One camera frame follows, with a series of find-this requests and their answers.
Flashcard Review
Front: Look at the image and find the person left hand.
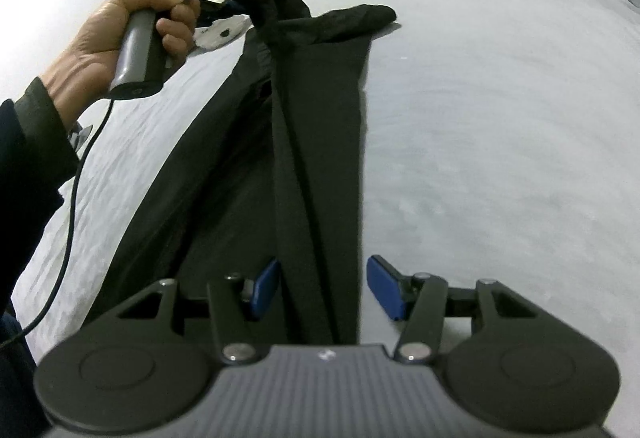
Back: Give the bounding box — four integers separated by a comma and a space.
40, 0, 201, 129

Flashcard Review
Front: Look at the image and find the person left forearm dark sleeve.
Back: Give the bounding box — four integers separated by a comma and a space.
1, 78, 78, 437

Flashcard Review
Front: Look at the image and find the grey folded garment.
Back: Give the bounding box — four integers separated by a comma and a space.
67, 123, 93, 153

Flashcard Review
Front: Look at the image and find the black t-shirt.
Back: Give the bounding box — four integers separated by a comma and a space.
89, 0, 396, 346

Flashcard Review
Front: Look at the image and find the white plush dog toy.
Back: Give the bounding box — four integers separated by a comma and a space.
194, 15, 250, 51

